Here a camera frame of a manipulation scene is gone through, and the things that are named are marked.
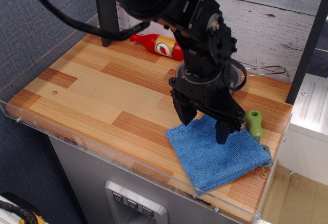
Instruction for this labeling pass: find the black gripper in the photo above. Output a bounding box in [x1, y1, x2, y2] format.
[168, 67, 245, 144]

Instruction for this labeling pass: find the blue microfiber napkin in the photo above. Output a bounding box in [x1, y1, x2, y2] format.
[166, 115, 271, 195]

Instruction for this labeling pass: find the green handled grey toy spatula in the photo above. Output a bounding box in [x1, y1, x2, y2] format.
[245, 110, 273, 168]

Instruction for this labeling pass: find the steel pan with wire handle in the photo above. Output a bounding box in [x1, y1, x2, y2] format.
[176, 63, 286, 88]

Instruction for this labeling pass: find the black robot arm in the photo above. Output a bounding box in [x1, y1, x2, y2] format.
[118, 0, 245, 144]

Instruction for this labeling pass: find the red toy sauce bottle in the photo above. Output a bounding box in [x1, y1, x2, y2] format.
[129, 34, 184, 60]

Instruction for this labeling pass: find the white toy sink unit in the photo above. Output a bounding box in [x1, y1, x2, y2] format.
[277, 74, 327, 185]

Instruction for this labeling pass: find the silver dispenser panel with buttons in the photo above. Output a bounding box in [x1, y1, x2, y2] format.
[105, 180, 169, 223]

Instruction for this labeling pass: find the grey toy fridge cabinet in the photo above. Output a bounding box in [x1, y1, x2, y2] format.
[50, 137, 234, 223]

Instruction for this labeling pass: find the yellow object at corner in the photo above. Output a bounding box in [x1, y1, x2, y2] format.
[30, 212, 47, 224]

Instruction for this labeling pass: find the dark right post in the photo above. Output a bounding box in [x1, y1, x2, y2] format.
[285, 0, 327, 105]

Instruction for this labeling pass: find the dark post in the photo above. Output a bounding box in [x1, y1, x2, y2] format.
[285, 0, 327, 105]
[95, 0, 119, 34]

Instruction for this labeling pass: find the dark left post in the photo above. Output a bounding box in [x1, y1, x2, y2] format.
[95, 0, 119, 34]

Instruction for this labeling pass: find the black braided cable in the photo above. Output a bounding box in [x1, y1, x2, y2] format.
[0, 199, 39, 224]

